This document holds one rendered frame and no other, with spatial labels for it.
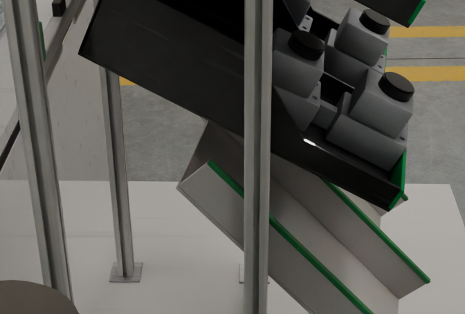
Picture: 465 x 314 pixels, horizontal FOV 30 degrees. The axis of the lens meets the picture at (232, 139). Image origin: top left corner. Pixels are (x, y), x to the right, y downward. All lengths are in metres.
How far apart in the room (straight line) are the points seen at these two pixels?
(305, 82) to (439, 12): 3.69
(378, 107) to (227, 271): 0.50
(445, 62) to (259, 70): 3.24
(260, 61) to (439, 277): 0.62
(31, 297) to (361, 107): 0.49
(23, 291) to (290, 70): 0.46
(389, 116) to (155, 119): 2.62
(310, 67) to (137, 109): 2.71
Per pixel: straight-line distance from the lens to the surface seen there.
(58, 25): 0.74
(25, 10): 0.63
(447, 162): 3.11
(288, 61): 0.70
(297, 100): 0.72
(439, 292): 1.16
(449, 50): 3.97
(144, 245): 1.22
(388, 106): 0.72
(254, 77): 0.64
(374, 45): 0.85
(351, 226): 0.88
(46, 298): 0.27
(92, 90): 2.35
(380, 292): 0.91
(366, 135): 0.74
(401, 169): 0.73
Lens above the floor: 1.59
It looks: 30 degrees down
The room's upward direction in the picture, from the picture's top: straight up
